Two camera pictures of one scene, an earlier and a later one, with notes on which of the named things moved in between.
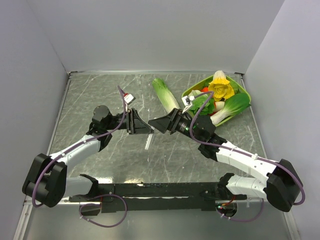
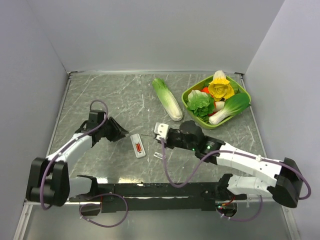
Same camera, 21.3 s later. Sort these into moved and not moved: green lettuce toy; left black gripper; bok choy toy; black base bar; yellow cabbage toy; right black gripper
Moved: right black gripper; left black gripper
Not moved: yellow cabbage toy; green lettuce toy; black base bar; bok choy toy
